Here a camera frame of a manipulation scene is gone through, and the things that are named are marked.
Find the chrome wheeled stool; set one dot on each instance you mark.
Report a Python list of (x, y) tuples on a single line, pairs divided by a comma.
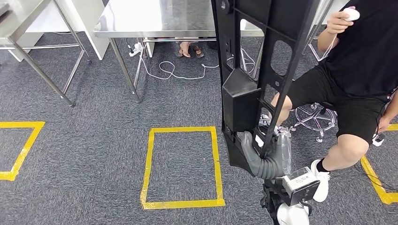
[(319, 139)]

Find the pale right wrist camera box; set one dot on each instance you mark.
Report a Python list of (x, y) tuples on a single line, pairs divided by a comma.
[(300, 183)]

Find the person's left forearm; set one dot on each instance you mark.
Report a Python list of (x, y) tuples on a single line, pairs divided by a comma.
[(392, 107)]

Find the white handheld controller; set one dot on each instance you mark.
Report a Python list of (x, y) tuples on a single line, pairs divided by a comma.
[(352, 14), (378, 140)]

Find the white cabinet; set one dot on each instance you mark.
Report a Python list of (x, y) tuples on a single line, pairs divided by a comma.
[(90, 31)]

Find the person's left hand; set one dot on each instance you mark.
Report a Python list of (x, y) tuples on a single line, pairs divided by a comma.
[(385, 125)]

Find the yellow floor tape rectangle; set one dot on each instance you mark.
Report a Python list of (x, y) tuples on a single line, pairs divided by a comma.
[(182, 129), (18, 124), (373, 180)]

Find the person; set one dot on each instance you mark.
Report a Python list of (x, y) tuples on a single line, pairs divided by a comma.
[(367, 46), (186, 49)]

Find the person's right hand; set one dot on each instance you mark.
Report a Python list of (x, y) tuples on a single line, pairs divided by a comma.
[(337, 23)]

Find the person's right forearm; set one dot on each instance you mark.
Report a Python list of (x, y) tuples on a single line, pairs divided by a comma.
[(326, 42)]

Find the white power strip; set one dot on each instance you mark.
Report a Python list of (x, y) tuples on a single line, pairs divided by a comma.
[(136, 49)]

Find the black plastic panel part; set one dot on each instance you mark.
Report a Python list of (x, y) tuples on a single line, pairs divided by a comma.
[(239, 105)]

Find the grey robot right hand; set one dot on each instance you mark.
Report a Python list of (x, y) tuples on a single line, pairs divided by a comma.
[(248, 146)]

